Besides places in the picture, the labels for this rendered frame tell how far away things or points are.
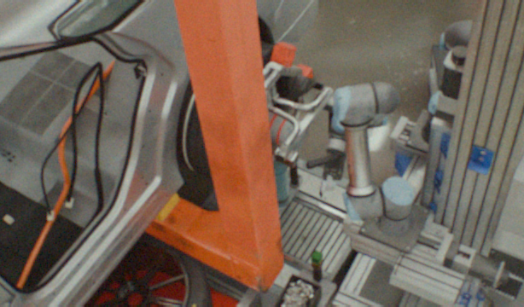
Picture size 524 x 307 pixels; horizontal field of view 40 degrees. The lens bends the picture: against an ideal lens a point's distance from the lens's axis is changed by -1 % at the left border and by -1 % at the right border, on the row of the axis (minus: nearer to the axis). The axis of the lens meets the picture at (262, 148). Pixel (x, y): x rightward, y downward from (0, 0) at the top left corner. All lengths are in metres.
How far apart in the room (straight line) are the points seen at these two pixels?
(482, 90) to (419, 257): 0.83
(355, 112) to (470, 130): 0.40
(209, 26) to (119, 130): 1.23
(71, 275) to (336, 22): 2.78
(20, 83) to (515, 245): 2.22
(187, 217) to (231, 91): 1.19
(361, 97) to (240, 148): 0.51
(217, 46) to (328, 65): 2.71
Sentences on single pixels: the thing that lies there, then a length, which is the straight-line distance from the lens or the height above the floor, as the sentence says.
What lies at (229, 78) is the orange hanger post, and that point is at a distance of 2.10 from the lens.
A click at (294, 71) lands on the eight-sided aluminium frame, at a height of 1.01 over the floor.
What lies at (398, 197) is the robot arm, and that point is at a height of 1.05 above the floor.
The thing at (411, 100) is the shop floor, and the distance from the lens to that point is 4.51.
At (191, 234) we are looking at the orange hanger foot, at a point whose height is 0.68.
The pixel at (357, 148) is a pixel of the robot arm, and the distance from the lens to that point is 2.68.
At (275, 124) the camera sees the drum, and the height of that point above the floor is 0.91.
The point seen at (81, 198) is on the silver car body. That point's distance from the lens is 3.26.
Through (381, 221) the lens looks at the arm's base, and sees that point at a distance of 2.94.
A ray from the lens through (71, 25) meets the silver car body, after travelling 2.43.
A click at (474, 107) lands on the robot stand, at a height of 1.47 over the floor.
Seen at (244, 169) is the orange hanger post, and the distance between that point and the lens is 2.42.
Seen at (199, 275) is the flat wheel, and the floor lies 0.50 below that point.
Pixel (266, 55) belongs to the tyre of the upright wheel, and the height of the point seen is 1.14.
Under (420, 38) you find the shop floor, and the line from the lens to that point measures 4.90.
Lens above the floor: 3.33
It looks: 51 degrees down
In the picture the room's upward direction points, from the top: 7 degrees counter-clockwise
